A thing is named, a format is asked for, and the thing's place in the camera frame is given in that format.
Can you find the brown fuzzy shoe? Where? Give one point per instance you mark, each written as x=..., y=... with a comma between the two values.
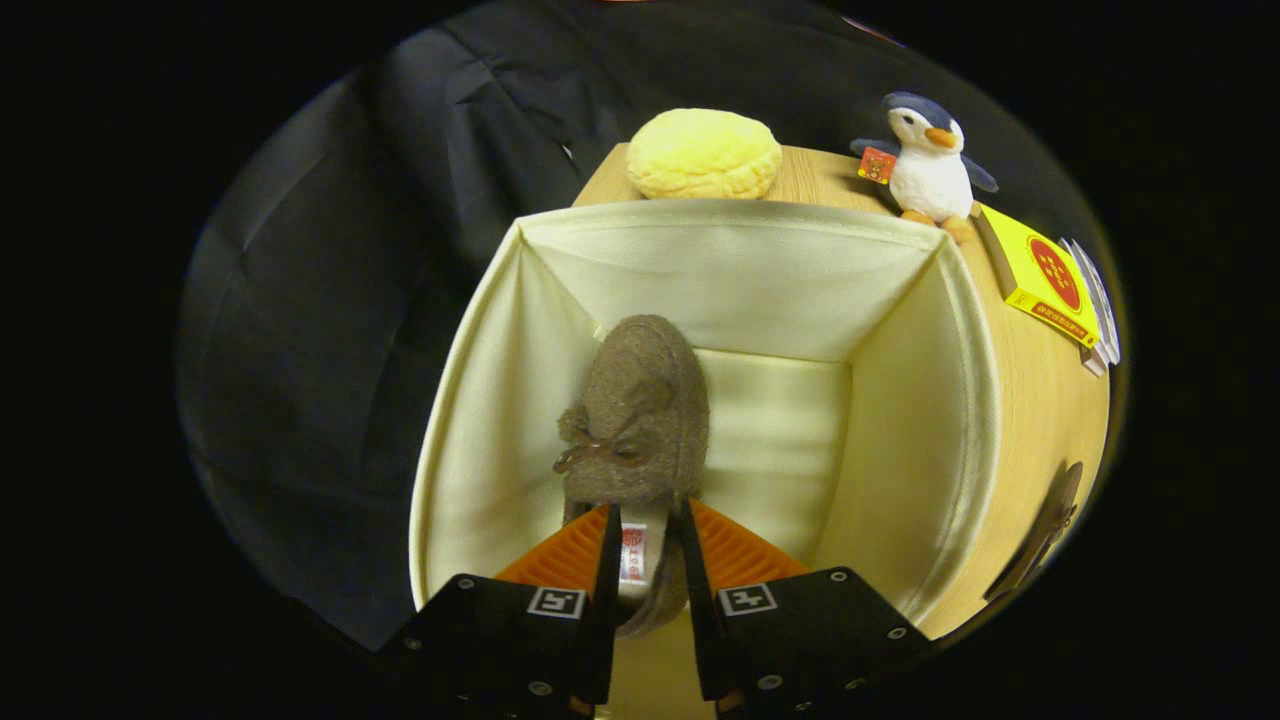
x=1045, y=530
x=640, y=400

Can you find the yellow bread-shaped plush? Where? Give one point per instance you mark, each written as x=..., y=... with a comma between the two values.
x=705, y=155

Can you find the penguin plush toy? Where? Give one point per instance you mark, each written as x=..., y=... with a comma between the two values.
x=930, y=175

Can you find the cream fabric storage box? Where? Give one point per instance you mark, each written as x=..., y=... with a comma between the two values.
x=760, y=270

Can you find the yellow box with red circle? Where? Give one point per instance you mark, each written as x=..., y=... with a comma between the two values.
x=1045, y=275

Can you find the white printed card box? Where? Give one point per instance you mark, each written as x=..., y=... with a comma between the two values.
x=1090, y=290
x=1108, y=320

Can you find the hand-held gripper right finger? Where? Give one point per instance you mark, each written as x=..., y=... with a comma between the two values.
x=700, y=600

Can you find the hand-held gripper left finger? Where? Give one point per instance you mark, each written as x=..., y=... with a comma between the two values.
x=605, y=600

